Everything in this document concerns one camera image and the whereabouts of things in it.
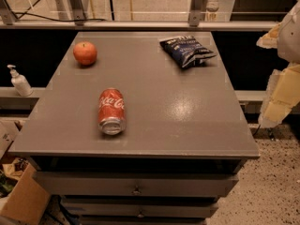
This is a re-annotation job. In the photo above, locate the drawer knob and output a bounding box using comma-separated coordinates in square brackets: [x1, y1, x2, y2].
[137, 211, 145, 218]
[132, 187, 142, 196]

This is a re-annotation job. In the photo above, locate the red coke can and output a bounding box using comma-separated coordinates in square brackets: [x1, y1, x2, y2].
[98, 88, 126, 136]

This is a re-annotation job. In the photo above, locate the black cable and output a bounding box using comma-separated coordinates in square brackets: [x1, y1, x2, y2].
[12, 11, 107, 23]

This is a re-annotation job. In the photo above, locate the red apple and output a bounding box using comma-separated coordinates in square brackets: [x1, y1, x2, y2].
[73, 41, 98, 66]

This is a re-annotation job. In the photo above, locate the grey drawer cabinet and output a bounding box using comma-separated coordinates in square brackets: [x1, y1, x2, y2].
[10, 32, 259, 225]

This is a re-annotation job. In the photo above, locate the blue chip bag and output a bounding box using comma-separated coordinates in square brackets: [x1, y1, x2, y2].
[159, 36, 217, 68]

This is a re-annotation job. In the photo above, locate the white pump soap bottle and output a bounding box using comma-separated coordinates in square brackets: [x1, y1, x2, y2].
[7, 65, 33, 97]

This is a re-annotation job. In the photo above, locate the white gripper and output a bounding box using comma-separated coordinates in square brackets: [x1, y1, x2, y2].
[256, 1, 300, 128]

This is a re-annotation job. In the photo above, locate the top drawer knob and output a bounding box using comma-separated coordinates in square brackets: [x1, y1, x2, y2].
[132, 187, 142, 196]

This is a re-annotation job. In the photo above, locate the cardboard box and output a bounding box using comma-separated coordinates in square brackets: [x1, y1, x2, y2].
[0, 121, 50, 225]

